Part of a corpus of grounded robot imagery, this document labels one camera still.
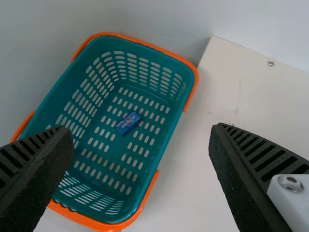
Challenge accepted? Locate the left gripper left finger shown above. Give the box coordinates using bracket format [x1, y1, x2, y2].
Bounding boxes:
[0, 124, 75, 232]

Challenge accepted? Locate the small blue box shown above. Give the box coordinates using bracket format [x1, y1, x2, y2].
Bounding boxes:
[114, 110, 142, 137]

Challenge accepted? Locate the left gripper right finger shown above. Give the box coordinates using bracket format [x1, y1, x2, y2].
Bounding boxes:
[209, 122, 309, 232]

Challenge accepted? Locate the teal shopping basket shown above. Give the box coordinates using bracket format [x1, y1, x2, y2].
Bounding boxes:
[9, 32, 200, 232]

